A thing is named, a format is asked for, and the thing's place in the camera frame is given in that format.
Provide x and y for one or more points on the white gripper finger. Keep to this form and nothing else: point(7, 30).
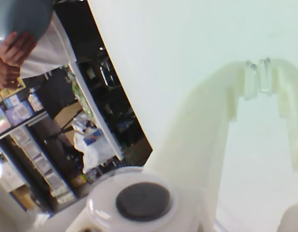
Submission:
point(291, 96)
point(194, 145)

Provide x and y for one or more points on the blue plate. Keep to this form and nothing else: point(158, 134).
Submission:
point(23, 14)

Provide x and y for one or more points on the person's right hand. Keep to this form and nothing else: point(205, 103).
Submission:
point(6, 75)

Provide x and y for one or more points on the person's left hand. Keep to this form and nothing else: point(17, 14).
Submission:
point(17, 49)

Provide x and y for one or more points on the white plastic bag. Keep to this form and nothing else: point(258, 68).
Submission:
point(95, 149)

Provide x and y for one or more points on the white slanted beam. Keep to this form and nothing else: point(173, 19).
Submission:
point(95, 108)

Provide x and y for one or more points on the tan cardboard box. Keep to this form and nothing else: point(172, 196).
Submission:
point(66, 116)

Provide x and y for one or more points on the white bookshelf with books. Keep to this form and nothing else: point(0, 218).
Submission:
point(23, 124)

